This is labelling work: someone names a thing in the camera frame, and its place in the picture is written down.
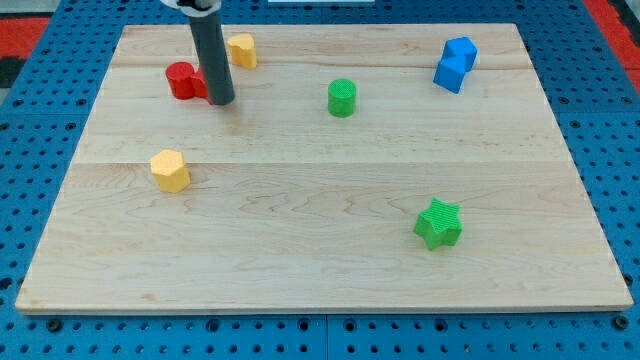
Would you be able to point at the blue cube block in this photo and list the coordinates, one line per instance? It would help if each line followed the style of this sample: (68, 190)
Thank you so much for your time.
(461, 47)
(450, 73)

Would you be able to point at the green star block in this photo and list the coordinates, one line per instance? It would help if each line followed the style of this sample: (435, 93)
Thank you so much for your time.
(439, 224)

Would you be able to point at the yellow heart block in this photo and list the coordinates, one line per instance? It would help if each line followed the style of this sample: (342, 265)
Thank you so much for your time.
(243, 50)

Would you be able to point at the yellow hexagon block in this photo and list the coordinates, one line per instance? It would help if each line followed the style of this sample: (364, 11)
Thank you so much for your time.
(170, 172)

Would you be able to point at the blue cube lower block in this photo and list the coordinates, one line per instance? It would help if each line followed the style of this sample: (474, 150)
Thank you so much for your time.
(450, 73)

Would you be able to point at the green cylinder block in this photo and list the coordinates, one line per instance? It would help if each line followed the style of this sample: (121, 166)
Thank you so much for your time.
(342, 95)

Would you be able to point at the red block behind rod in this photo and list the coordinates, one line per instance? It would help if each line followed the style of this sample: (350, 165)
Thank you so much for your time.
(199, 86)

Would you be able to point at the wooden board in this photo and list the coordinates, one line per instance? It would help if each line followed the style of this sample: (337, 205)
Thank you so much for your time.
(292, 210)

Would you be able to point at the red cylinder block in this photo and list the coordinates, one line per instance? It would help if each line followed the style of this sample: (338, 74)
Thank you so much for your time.
(178, 75)

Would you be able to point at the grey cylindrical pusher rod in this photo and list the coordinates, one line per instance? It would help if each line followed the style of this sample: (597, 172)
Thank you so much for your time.
(209, 42)

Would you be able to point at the blue cube upper block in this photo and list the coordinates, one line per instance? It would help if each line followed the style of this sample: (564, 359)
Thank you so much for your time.
(461, 47)

